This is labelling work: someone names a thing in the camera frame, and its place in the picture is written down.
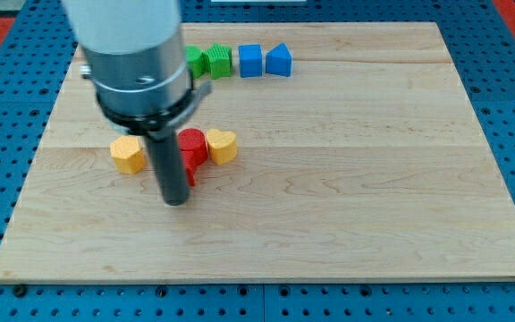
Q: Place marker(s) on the green circle block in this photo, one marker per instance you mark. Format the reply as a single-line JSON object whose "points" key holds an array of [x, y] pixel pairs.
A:
{"points": [[195, 60]]}

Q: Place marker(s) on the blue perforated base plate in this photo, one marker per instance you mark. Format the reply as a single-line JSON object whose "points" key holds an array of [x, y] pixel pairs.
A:
{"points": [[34, 58]]}

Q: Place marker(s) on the blue triangle block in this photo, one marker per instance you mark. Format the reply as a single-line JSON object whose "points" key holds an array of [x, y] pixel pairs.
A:
{"points": [[279, 61]]}

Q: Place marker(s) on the red circle block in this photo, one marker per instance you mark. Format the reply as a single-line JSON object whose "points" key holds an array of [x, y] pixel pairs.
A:
{"points": [[193, 146]]}

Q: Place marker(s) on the yellow heart block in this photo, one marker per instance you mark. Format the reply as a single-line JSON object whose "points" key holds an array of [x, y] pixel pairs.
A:
{"points": [[222, 146]]}

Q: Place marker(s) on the red star block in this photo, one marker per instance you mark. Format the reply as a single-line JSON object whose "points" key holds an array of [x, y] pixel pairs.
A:
{"points": [[190, 166]]}

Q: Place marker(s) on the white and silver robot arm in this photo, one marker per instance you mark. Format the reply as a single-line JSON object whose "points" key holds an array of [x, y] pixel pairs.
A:
{"points": [[136, 60]]}

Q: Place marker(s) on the yellow hexagon block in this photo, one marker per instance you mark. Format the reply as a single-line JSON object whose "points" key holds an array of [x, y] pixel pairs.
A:
{"points": [[128, 155]]}

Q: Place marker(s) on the green star block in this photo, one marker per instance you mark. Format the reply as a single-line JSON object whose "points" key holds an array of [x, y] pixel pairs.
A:
{"points": [[218, 61]]}

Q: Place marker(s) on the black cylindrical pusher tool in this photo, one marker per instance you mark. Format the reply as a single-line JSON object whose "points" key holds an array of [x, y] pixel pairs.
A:
{"points": [[166, 159]]}

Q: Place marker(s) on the wooden board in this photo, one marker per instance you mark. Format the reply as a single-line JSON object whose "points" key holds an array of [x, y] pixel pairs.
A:
{"points": [[366, 165]]}

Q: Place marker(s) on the blue cube block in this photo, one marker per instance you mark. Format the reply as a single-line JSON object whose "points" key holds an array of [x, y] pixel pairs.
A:
{"points": [[250, 60]]}

